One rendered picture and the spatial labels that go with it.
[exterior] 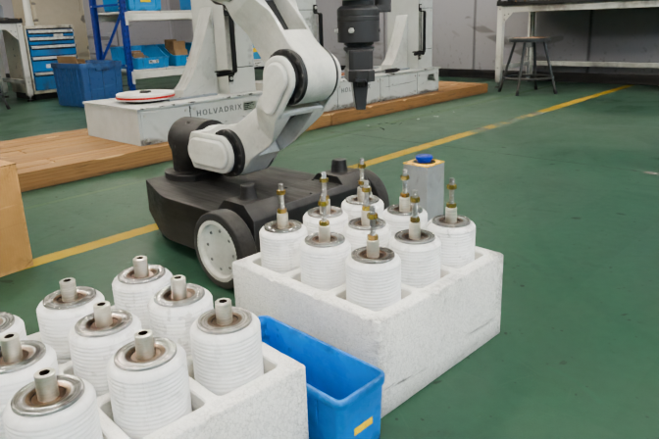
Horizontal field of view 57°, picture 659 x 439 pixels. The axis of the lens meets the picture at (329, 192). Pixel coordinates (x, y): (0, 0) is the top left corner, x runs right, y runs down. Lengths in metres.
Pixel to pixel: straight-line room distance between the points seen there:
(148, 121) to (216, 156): 1.37
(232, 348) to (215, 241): 0.75
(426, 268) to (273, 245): 0.30
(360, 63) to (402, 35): 3.54
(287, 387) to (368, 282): 0.25
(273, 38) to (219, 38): 1.91
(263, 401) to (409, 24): 4.20
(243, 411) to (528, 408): 0.52
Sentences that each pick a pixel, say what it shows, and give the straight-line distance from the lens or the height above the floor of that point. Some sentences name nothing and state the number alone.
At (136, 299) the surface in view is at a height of 0.23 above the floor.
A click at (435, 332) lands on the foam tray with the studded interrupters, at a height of 0.10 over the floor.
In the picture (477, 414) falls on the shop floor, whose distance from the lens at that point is 1.11.
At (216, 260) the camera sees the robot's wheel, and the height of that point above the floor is 0.07.
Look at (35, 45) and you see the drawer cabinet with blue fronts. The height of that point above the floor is 0.51.
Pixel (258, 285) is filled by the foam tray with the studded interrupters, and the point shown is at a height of 0.15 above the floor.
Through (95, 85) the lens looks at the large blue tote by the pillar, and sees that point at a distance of 5.57.
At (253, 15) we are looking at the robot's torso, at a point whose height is 0.66.
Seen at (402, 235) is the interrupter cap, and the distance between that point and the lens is 1.14.
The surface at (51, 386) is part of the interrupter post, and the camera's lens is 0.76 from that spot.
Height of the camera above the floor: 0.64
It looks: 16 degrees down
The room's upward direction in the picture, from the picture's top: 2 degrees counter-clockwise
